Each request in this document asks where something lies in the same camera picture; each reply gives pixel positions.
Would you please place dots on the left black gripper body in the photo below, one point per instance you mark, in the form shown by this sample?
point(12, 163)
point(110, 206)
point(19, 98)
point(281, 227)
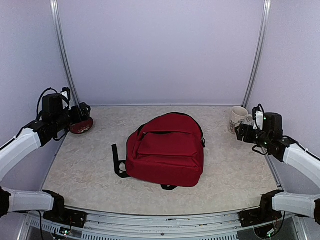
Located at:
point(78, 117)

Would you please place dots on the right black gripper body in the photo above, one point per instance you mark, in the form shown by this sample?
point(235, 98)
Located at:
point(248, 137)

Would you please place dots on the red backpack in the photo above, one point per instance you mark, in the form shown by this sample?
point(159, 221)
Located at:
point(168, 150)

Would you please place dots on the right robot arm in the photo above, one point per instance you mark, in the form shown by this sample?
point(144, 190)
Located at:
point(267, 133)

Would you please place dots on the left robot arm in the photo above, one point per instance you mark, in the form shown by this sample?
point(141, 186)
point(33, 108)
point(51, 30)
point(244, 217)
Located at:
point(54, 114)

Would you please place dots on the red floral round case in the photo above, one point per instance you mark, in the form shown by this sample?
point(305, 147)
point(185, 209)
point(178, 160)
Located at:
point(81, 127)

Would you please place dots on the white printed mug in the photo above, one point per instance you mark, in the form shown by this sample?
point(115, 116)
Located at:
point(239, 115)

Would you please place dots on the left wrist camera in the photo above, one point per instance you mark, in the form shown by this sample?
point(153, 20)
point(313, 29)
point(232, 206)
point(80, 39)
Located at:
point(66, 92)

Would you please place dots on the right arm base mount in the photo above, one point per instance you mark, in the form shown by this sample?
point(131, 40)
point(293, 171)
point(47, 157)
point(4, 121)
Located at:
point(256, 216)

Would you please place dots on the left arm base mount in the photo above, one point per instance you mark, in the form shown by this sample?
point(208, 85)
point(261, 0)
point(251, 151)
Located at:
point(69, 217)

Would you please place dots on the left aluminium frame post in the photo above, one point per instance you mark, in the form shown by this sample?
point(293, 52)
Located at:
point(62, 49)

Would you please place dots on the aluminium frame post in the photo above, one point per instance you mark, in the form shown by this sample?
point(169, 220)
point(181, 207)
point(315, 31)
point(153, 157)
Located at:
point(62, 49)
point(258, 52)

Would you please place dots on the front aluminium rail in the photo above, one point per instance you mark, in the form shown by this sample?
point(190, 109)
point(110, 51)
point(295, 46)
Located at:
point(116, 226)

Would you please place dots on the right aluminium frame post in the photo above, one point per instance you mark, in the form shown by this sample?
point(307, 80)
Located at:
point(258, 52)

